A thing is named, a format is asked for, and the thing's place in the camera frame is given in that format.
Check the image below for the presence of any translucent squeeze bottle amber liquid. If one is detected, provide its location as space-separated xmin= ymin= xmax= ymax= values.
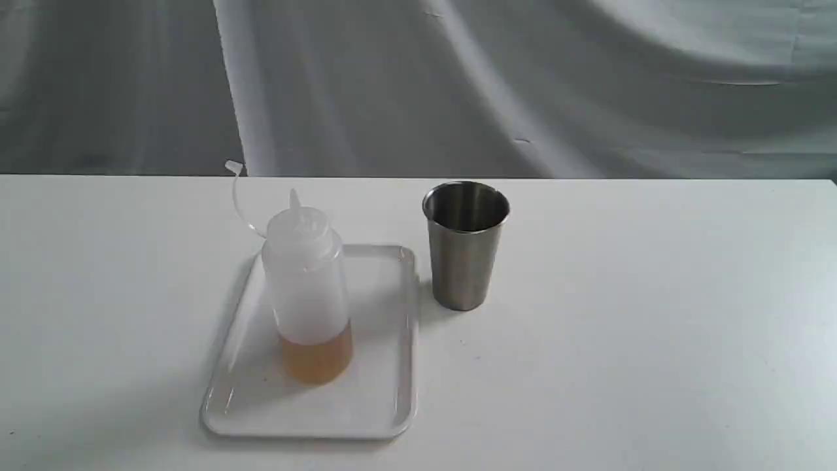
xmin=248 ymin=190 xmax=353 ymax=385

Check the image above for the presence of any stainless steel cup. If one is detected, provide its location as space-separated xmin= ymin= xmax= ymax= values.
xmin=422 ymin=180 xmax=511 ymax=312

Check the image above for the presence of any clear plastic rectangular tray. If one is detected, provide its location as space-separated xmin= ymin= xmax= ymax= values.
xmin=200 ymin=244 xmax=420 ymax=440

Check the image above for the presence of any grey fabric backdrop curtain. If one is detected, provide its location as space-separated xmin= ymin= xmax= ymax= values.
xmin=1 ymin=1 xmax=836 ymax=180

